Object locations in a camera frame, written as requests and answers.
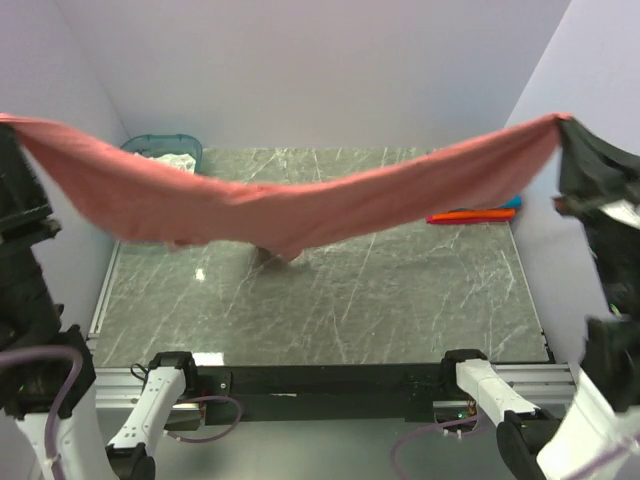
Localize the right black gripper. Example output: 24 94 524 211
549 106 640 305

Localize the dusty red t-shirt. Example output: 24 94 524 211
1 113 563 260

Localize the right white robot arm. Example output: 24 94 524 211
438 113 639 479

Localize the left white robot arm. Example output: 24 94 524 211
1 126 200 479

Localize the folded blue t-shirt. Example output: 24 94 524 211
501 195 522 209

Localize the folded orange t-shirt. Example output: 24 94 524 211
426 208 517 225

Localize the black base beam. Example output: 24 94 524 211
194 363 456 422

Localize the crumpled white t-shirt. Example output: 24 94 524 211
135 153 196 174

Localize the teal plastic bin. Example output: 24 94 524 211
120 134 203 174

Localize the aluminium frame rail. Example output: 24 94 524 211
424 363 575 407

